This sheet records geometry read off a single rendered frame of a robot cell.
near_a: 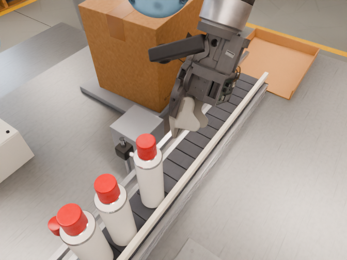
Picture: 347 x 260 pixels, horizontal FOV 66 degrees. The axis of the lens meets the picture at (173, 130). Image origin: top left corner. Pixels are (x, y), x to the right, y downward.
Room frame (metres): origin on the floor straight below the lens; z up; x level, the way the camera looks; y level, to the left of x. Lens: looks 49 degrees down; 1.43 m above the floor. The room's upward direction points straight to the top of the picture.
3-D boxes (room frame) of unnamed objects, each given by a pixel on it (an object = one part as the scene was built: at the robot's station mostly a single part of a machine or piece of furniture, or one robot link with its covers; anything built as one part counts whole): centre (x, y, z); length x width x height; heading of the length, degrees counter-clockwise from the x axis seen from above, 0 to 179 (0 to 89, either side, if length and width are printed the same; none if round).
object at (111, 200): (0.20, 0.10, 0.98); 0.05 x 0.05 x 0.20
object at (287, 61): (0.84, -0.36, 0.85); 0.30 x 0.26 x 0.04; 145
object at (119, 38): (0.75, 0.06, 0.99); 0.30 x 0.24 x 0.27; 149
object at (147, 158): (0.27, 0.05, 0.98); 0.05 x 0.05 x 0.20
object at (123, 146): (0.34, 0.09, 0.91); 0.07 x 0.03 x 0.17; 55
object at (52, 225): (0.23, 0.25, 0.85); 0.03 x 0.03 x 0.03
